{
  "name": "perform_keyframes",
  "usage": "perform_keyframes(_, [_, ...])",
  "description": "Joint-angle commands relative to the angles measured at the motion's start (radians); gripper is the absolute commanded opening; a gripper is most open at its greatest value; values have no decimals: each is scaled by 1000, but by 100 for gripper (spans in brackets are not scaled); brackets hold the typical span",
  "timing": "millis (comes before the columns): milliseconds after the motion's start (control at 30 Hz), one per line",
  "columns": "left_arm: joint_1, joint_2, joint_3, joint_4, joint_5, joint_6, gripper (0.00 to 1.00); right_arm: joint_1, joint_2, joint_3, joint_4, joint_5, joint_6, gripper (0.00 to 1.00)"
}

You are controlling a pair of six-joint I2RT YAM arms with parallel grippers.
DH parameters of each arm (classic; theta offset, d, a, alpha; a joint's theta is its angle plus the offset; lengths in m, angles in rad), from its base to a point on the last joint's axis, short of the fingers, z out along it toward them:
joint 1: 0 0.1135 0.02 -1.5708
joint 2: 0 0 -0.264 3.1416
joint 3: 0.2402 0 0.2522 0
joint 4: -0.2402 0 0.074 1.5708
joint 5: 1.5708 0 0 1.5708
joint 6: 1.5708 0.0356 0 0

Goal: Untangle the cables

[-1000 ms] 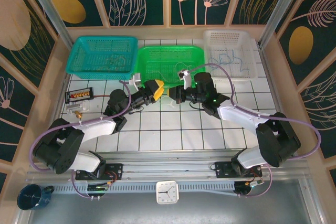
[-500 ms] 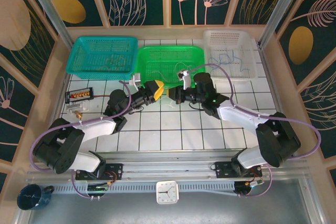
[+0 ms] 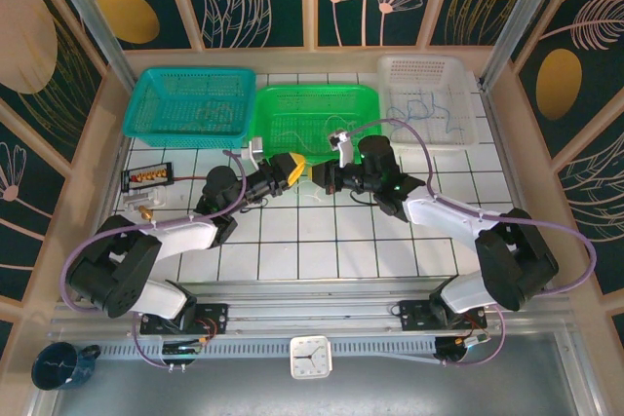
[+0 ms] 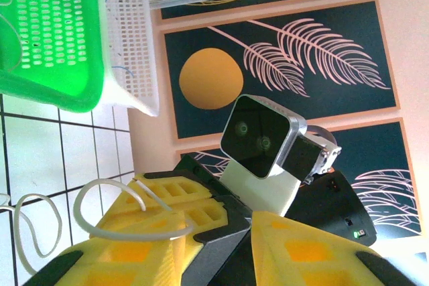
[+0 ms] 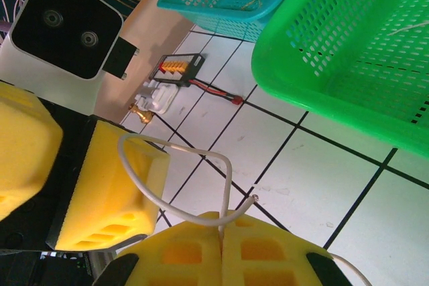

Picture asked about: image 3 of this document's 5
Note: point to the brass fitting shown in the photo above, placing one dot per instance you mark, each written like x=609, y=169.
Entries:
x=145, y=214

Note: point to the white plastic basket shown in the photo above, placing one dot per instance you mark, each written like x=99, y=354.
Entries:
x=424, y=80

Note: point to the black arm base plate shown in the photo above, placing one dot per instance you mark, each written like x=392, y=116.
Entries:
x=217, y=316
x=412, y=316

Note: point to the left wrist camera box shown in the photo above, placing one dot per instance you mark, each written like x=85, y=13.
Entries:
x=257, y=149

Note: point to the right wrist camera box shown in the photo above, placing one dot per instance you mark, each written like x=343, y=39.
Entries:
x=345, y=148

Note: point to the black controller board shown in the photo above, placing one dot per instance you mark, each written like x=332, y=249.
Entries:
x=453, y=350
x=180, y=350

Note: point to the green plastic basket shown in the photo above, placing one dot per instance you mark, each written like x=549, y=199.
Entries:
x=292, y=109

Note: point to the dark blue mug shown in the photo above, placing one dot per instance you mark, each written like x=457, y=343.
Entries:
x=56, y=367

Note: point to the clear plastic block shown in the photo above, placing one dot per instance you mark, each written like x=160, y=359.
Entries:
x=141, y=199

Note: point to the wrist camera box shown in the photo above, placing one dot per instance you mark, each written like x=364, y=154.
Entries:
x=257, y=149
x=345, y=148

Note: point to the black connector board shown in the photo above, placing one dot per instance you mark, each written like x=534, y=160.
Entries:
x=146, y=176

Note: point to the white square clock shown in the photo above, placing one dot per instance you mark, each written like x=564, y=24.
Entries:
x=311, y=357

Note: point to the aluminium corner post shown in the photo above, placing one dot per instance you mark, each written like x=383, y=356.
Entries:
x=526, y=7
x=97, y=31

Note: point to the aluminium rail frame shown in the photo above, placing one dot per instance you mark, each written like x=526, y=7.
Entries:
x=317, y=311

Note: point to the teal plastic basket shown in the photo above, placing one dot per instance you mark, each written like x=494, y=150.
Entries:
x=185, y=94

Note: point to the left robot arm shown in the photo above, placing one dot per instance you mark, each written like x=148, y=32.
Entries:
x=185, y=238

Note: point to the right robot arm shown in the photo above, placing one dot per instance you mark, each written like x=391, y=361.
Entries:
x=453, y=214

